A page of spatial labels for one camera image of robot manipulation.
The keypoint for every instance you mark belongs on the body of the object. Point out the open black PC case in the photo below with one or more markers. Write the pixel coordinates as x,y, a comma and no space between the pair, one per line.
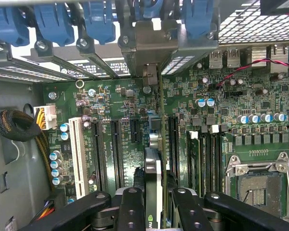
14,168

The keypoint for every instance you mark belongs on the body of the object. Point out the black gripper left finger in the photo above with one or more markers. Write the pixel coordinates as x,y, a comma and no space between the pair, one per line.
131,211

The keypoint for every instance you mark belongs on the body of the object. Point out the CPU socket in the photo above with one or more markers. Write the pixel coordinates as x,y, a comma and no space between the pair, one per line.
260,192

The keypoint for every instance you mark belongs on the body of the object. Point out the black RAM slot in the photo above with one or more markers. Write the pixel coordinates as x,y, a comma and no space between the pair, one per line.
205,163
214,163

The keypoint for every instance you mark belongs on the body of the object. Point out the short expansion slot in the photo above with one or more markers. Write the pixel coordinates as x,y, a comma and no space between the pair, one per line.
135,131

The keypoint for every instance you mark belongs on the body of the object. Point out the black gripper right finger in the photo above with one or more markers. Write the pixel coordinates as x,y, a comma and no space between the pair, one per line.
190,211

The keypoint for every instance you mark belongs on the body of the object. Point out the blue card retention clip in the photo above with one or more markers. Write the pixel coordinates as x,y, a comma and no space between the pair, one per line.
54,24
100,21
7,24
198,19
147,8

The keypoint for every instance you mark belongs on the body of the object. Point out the green motherboard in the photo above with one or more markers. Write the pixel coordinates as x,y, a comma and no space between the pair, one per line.
243,96

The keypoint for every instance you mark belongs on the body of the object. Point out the green RAM stick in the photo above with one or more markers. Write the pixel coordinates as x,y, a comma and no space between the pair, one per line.
195,163

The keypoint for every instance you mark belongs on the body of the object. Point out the long expansion slot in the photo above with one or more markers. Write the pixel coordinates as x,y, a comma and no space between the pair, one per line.
98,156
117,156
174,149

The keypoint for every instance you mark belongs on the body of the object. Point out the silver USB port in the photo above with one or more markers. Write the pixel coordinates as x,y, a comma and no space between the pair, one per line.
233,58
216,59

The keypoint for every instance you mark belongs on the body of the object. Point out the white power connector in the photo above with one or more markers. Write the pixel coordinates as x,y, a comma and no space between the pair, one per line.
47,116

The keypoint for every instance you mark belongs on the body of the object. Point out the white expansion slot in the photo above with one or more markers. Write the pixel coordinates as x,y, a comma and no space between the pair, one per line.
78,156

